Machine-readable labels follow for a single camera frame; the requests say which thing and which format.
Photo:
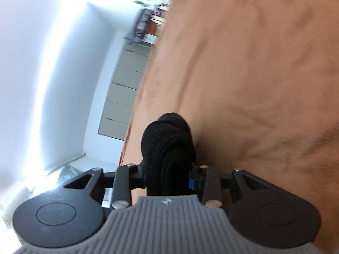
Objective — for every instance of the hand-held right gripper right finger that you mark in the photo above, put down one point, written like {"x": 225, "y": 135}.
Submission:
{"x": 194, "y": 183}

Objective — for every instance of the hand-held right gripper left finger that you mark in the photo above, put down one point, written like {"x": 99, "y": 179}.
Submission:
{"x": 139, "y": 177}

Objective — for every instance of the black pants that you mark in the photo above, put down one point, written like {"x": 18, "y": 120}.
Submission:
{"x": 166, "y": 148}

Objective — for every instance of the grey wardrobe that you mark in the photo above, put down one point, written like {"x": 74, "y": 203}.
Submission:
{"x": 124, "y": 90}

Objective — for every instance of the brown blanket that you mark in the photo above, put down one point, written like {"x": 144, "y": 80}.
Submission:
{"x": 251, "y": 71}

